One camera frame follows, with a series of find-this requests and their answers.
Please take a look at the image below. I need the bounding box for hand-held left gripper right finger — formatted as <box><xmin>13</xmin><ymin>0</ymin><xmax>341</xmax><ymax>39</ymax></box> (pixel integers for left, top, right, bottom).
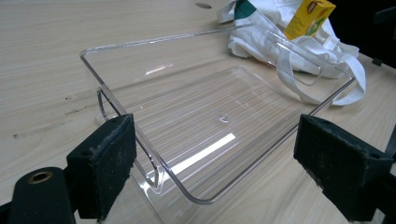
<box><xmin>292</xmin><ymin>114</ymin><xmax>395</xmax><ymax>222</ymax></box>

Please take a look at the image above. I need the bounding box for clear plastic storage bin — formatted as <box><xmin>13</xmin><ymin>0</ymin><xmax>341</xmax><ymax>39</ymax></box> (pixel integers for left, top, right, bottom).
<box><xmin>78</xmin><ymin>23</ymin><xmax>357</xmax><ymax>224</ymax></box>

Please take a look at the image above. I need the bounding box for white cloth tote bag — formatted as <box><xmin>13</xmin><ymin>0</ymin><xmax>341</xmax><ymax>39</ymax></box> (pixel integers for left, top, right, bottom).
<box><xmin>217</xmin><ymin>0</ymin><xmax>367</xmax><ymax>106</ymax></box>

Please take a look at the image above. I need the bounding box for yellow drink carton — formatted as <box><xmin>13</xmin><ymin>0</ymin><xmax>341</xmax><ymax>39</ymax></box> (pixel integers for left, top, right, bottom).
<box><xmin>283</xmin><ymin>0</ymin><xmax>337</xmax><ymax>41</ymax></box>

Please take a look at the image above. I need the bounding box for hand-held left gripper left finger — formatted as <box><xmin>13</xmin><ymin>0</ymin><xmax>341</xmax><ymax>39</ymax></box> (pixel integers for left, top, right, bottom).
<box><xmin>65</xmin><ymin>113</ymin><xmax>137</xmax><ymax>223</ymax></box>

